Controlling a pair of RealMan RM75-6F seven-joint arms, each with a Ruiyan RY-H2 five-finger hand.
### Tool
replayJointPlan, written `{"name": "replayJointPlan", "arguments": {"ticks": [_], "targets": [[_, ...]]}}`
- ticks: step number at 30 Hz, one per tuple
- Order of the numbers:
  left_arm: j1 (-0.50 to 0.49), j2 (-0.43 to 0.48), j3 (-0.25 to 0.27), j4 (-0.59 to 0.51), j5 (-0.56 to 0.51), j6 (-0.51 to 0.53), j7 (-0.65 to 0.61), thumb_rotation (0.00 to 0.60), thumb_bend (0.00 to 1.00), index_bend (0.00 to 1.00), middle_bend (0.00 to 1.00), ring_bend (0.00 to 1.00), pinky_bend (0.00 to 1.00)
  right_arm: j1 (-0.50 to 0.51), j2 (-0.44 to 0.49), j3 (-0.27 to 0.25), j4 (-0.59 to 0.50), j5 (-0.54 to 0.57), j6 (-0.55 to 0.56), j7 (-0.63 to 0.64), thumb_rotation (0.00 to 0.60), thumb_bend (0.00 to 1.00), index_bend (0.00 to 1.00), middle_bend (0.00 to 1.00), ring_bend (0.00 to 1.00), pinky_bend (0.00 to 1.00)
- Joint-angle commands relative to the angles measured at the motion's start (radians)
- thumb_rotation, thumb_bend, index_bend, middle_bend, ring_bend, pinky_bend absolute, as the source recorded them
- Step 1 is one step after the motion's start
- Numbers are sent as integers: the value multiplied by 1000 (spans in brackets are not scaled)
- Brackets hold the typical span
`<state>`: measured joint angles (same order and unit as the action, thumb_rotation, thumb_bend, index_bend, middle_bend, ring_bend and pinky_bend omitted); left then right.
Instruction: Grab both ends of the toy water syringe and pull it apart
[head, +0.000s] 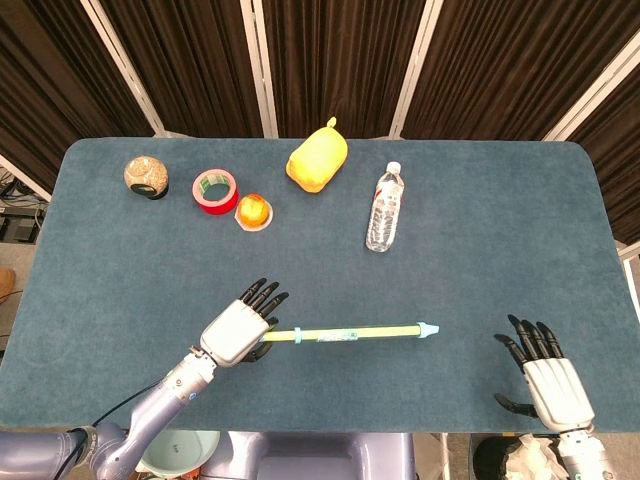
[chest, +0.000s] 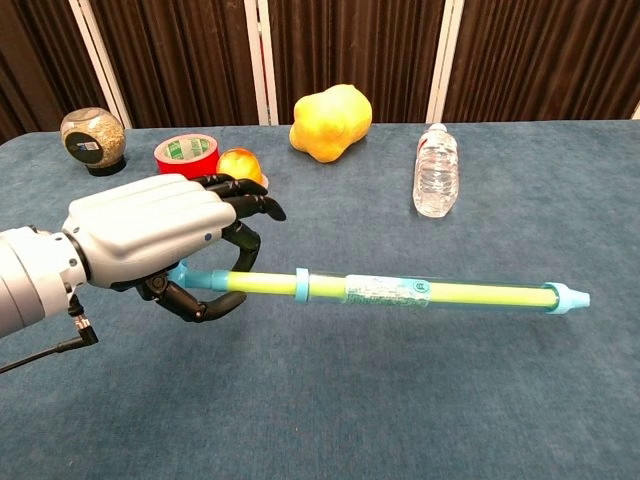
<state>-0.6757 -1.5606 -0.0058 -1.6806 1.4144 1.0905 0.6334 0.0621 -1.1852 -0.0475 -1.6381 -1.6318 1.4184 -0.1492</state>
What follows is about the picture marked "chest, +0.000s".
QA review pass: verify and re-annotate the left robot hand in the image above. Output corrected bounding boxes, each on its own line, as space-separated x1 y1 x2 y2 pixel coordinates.
60 173 288 324

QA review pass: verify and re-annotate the blue and yellow water pump toy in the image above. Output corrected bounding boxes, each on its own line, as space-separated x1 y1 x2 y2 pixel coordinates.
167 259 592 317

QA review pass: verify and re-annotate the red tape roll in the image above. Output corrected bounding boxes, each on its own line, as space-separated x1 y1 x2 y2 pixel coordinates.
153 133 221 181

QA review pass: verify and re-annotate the round glass jar of grains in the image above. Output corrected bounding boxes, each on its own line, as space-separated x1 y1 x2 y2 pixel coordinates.
59 106 127 177

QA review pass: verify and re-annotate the orange fruit jelly cup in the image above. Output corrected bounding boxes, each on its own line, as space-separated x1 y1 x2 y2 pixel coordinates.
215 147 270 187

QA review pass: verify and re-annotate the brown curtain screen panel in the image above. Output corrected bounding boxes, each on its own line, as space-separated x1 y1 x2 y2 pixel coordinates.
67 0 279 130
0 0 124 146
243 0 464 126
426 0 640 124

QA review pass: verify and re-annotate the yellow plush bag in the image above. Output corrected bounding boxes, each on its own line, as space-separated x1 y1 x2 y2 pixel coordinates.
288 83 374 165

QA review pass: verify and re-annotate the blue table cloth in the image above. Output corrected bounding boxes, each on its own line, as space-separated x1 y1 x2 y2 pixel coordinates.
0 118 640 480

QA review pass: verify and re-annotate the clear plastic water bottle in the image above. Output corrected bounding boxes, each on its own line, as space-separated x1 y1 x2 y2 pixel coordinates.
411 122 460 219

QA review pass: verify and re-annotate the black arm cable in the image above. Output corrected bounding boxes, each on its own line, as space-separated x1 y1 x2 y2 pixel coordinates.
0 294 100 375

